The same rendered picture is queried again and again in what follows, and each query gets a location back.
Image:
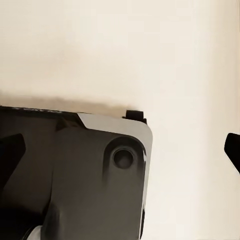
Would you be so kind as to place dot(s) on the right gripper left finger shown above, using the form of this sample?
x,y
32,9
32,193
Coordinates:
x,y
12,149

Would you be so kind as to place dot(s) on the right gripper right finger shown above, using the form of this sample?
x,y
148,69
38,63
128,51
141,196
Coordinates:
x,y
232,149

